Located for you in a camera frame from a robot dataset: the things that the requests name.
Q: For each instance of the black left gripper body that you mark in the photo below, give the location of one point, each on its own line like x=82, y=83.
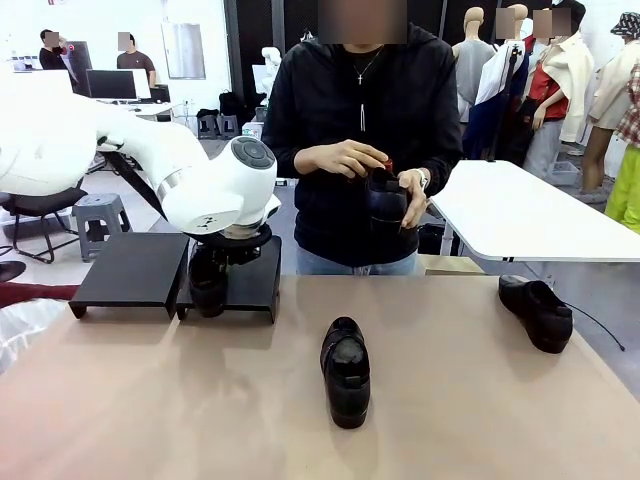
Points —
x=240, y=256

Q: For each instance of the black leather shoe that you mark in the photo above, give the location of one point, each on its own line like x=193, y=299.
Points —
x=540, y=315
x=207, y=295

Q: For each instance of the black shoe with grey stuffing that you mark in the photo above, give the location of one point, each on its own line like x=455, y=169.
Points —
x=346, y=380

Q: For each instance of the person's left forearm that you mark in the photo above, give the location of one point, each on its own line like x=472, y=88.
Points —
x=445, y=175

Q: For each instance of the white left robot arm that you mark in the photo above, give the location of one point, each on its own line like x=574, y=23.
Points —
x=150, y=150

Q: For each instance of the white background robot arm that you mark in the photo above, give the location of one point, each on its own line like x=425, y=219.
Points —
x=271, y=57

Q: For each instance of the person's right forearm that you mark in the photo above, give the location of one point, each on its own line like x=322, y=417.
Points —
x=295, y=160

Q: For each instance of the black metal shoe stand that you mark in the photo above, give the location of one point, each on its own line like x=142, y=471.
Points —
x=130, y=270

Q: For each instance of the person's right hand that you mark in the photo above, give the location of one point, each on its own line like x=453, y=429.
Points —
x=350, y=157

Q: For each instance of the person's left hand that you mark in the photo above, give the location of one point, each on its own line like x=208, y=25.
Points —
x=417, y=200

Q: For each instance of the black rack right tray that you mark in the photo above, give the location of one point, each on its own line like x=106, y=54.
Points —
x=250, y=280

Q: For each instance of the blue jeans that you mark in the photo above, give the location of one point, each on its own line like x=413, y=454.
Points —
x=350, y=262

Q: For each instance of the storage cart with boxes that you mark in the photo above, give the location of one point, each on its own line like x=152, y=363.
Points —
x=252, y=130

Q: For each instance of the small grey stool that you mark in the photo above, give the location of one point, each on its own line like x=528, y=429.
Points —
x=208, y=127
x=230, y=126

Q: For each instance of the grey plastic stool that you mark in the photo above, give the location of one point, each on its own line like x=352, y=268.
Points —
x=102, y=210

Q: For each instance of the black backpack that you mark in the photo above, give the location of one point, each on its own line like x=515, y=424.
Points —
x=231, y=104

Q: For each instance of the white office desk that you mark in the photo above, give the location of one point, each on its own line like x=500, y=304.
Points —
x=155, y=107

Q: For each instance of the person in black jacket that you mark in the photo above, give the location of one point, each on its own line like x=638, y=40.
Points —
x=325, y=100

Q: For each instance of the silver zipper pull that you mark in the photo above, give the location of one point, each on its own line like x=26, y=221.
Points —
x=361, y=117

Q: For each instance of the silver wristwatch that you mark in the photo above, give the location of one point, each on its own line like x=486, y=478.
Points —
x=425, y=179

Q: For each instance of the tan cardboard box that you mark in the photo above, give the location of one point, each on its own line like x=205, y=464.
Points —
x=450, y=265

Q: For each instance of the black mesh office chair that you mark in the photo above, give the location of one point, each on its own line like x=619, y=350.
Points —
x=35, y=205

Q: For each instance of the red garment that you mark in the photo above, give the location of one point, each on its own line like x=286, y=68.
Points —
x=30, y=295

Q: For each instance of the black computer monitor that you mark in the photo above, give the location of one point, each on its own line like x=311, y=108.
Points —
x=111, y=85

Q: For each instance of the background person brown shirt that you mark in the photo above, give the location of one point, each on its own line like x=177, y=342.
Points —
x=135, y=62

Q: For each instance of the white plastic bag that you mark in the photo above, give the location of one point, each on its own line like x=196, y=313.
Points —
x=25, y=330

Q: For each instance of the background person black shirt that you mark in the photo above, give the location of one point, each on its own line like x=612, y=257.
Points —
x=50, y=57

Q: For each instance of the white side table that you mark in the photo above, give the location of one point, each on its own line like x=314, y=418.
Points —
x=525, y=210

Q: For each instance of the mannequin in grey tank top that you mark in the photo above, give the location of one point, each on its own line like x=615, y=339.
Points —
x=472, y=65

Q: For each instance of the mannequin in white navy jacket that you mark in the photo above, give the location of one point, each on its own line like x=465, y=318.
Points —
x=495, y=90

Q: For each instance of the grey plastic basket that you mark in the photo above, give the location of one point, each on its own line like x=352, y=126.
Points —
x=564, y=174

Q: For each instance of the neon yellow trousers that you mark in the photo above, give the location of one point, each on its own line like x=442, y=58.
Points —
x=627, y=190

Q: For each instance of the mannequin with bucket hat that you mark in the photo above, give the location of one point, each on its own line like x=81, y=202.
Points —
x=620, y=85

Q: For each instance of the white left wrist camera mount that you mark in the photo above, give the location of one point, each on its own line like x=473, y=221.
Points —
x=272, y=207

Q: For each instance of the white wall board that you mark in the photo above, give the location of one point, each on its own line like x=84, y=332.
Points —
x=184, y=50

